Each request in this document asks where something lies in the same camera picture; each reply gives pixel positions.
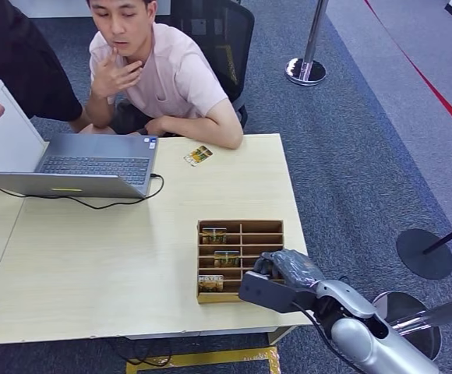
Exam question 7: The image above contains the dark wrist camera box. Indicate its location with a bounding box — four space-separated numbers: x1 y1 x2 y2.
238 270 317 314

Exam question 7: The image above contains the person's right hand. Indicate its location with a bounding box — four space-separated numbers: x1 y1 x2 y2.
90 47 144 101

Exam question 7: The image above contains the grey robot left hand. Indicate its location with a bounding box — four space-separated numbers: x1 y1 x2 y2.
253 249 326 290

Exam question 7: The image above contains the chrome stanchion post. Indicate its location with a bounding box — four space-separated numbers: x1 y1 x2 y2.
372 291 452 362
284 0 329 86

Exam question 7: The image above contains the yellow floor tape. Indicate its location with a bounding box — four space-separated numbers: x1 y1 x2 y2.
126 346 282 374

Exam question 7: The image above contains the black stanchion post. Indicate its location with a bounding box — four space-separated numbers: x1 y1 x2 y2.
396 217 452 281

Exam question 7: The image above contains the person's left hand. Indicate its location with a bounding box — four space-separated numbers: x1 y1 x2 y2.
145 115 169 138

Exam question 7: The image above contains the wooden card organiser box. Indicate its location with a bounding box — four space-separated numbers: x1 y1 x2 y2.
197 220 286 305

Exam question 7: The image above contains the grey laptop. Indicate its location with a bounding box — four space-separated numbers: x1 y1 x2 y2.
0 132 159 200

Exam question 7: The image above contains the black mesh office chair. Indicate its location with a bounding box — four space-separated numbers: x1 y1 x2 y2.
169 0 256 130

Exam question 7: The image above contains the white cardboard box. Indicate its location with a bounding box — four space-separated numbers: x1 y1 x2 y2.
0 79 49 173

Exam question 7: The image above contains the red floor tape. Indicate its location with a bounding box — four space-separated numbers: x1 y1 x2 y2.
363 0 452 146

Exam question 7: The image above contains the black floor cable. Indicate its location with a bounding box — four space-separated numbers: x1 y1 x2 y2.
105 337 173 369

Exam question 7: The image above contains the printed hotel key card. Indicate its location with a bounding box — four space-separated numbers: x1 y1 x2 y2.
198 274 224 293
184 145 214 168
213 250 240 268
201 228 228 245

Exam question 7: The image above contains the person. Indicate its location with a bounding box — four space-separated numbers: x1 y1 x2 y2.
0 0 83 130
79 0 244 150

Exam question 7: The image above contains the black laptop cable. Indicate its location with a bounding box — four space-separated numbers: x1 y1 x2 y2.
0 173 166 211

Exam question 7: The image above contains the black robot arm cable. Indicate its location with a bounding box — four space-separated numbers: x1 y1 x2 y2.
290 302 367 374

